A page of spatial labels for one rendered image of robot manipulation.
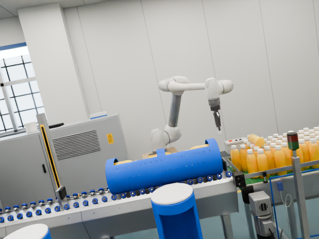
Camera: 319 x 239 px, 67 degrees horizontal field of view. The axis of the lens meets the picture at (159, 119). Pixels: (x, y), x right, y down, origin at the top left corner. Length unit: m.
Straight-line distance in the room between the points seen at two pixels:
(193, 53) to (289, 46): 2.01
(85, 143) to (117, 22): 2.39
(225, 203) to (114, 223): 0.88
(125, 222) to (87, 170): 1.69
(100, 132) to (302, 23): 4.57
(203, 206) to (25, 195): 2.64
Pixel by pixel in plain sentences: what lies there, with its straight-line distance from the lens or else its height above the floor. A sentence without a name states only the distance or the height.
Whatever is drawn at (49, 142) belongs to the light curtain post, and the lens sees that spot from 2.45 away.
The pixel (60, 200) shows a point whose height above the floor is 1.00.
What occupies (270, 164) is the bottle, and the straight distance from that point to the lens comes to 2.01.
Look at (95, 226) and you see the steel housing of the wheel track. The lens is 2.12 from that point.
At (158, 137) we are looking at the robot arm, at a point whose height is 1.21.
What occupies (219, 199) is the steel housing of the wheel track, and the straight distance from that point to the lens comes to 2.01.
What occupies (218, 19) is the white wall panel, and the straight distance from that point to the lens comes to 5.21.
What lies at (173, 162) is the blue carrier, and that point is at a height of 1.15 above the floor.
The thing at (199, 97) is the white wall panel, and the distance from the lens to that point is 4.90.
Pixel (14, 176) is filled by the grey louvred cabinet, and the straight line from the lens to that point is 3.88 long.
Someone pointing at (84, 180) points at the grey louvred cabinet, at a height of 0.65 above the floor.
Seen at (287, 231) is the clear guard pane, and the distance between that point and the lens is 2.12.
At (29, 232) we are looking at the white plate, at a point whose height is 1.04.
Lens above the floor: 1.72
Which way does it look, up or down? 8 degrees down
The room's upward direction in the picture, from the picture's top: 12 degrees counter-clockwise
